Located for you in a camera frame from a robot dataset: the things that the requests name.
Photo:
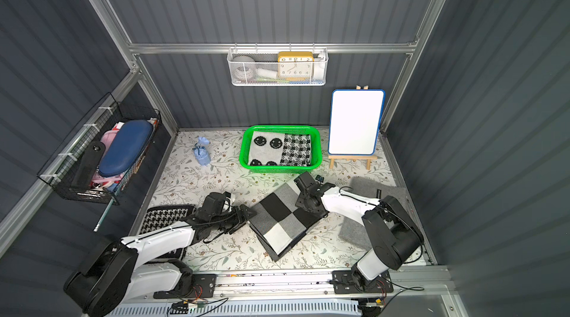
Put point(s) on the green plastic basket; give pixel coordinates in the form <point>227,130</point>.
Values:
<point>286,129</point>

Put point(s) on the black remote in basket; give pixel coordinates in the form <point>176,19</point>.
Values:
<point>88,165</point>

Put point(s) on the black grey checkered scarf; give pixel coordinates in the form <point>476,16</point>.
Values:
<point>278,223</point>

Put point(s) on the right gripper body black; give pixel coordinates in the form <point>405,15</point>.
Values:
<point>307,197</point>

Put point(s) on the white tape roll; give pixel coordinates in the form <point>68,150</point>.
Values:
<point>243,68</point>

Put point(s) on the grey felt scarf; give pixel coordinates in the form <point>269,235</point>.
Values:
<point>352,230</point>

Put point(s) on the black white houndstooth scarf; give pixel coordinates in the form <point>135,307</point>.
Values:
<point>158,217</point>

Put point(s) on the aluminium front rail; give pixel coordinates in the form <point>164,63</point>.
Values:
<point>296,284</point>

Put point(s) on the blue oval case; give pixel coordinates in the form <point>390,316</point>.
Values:
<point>126,147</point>

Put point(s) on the black wire side basket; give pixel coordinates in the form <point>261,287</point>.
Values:
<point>59,174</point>

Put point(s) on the white wire wall basket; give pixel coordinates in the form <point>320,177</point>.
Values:
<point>267,69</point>

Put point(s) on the yellow alarm clock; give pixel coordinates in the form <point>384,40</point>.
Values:
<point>295,65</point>

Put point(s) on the smiley face knitted scarf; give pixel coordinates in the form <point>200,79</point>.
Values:
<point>272,148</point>

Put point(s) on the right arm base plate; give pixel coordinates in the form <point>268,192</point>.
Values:
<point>345,283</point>

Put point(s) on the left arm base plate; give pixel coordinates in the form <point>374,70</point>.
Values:
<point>196,286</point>

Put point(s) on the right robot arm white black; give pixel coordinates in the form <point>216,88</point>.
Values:
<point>393,234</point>

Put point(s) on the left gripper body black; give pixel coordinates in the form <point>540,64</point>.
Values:
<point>240,214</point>

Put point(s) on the light blue spray bottle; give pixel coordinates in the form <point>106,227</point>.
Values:
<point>200,151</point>

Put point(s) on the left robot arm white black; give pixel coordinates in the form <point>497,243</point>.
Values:
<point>116,271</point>

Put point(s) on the pink item in basket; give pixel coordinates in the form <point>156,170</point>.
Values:
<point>99,182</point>

